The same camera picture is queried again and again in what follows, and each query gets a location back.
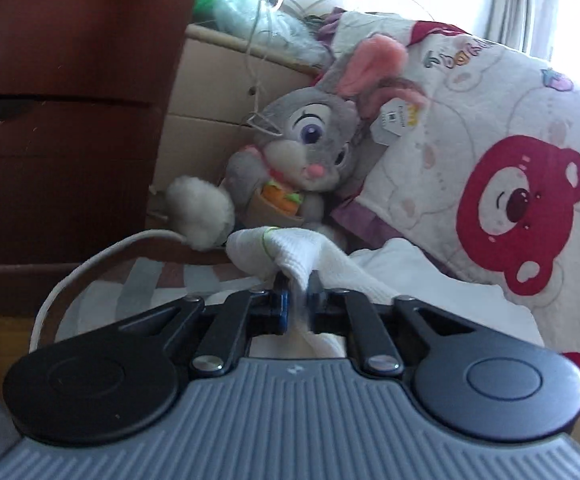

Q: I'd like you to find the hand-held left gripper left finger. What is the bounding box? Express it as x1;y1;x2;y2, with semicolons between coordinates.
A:
117;272;291;377

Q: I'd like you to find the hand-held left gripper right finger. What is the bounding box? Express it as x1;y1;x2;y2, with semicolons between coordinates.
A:
307;270;475;376

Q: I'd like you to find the cream garment with green trim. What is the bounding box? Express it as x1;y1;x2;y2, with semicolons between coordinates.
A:
226;226;401;358

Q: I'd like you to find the white folded garment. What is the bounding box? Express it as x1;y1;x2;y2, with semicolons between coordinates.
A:
350;237;545;348

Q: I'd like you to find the checked bedsheet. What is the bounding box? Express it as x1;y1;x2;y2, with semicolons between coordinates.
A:
55;255;281;341

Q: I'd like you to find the grey plush rabbit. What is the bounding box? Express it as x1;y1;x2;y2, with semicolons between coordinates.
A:
165;34;428;252

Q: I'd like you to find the white and yellow hang tag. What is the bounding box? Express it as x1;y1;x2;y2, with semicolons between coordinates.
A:
370;101;419;147

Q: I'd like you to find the cardboard box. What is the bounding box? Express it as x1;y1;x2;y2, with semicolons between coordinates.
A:
145;22;321;221

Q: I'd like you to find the brown wooden dresser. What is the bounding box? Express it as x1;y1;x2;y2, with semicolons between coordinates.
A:
0;0;213;316

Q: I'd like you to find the bear print quilt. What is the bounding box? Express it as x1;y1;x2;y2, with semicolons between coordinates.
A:
317;7;580;411

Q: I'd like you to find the light blue plastic bag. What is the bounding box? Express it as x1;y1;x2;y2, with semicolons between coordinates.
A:
210;0;333;66

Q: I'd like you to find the pale curtain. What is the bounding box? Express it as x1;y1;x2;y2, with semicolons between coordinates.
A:
490;0;565;61

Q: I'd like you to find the white cable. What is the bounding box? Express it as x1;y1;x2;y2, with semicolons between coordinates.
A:
29;229;185;356

